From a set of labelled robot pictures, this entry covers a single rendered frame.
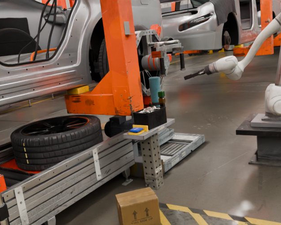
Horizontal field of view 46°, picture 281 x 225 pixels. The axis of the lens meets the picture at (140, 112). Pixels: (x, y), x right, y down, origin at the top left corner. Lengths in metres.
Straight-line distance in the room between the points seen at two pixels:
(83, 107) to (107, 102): 0.26
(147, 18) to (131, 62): 1.26
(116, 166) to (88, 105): 0.56
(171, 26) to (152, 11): 1.78
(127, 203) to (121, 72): 0.95
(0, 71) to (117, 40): 0.80
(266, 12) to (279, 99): 3.91
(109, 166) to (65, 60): 0.90
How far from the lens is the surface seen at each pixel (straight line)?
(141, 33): 2.77
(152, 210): 1.96
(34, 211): 1.98
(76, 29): 2.81
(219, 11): 5.61
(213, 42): 5.51
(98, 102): 2.59
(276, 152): 2.77
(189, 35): 5.38
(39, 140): 2.29
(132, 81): 2.42
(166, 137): 3.14
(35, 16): 4.81
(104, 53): 2.77
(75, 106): 2.78
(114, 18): 2.39
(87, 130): 2.34
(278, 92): 2.50
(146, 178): 2.44
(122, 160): 2.49
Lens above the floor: 1.06
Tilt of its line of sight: 12 degrees down
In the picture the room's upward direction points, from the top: 7 degrees counter-clockwise
